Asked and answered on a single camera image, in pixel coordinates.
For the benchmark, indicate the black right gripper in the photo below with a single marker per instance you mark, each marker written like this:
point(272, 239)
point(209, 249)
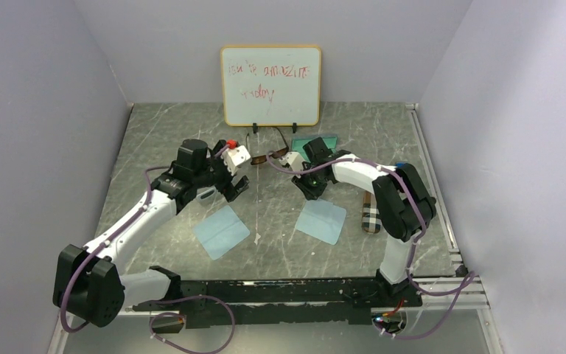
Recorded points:
point(310, 193)

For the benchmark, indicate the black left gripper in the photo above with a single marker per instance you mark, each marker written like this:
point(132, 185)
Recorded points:
point(229, 191)

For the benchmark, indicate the light blue cloth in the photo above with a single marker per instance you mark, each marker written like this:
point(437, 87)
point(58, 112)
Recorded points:
point(221, 232)
point(322, 220)

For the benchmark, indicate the brown tortoise sunglasses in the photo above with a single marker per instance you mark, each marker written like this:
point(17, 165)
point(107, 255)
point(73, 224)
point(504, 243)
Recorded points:
point(262, 147)

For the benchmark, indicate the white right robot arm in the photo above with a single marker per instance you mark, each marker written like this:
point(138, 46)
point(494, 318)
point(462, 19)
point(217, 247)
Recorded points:
point(404, 205)

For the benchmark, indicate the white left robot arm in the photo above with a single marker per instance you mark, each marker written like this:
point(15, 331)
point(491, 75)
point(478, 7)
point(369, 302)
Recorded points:
point(91, 287)

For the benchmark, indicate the plaid glasses case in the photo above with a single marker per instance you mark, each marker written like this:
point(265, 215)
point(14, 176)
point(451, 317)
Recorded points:
point(370, 222)

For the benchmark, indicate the yellow framed whiteboard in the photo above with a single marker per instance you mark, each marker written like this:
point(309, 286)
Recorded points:
point(272, 85)

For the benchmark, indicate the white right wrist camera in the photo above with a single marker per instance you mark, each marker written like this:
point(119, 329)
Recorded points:
point(292, 161)

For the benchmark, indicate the white frame sunglasses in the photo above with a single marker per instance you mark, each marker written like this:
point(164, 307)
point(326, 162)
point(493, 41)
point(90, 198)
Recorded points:
point(206, 196)

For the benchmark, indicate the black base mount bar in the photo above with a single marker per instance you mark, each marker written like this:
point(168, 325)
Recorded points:
point(355, 300)

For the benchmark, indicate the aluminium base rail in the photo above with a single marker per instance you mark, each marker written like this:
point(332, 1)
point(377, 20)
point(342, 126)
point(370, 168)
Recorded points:
point(90, 282)

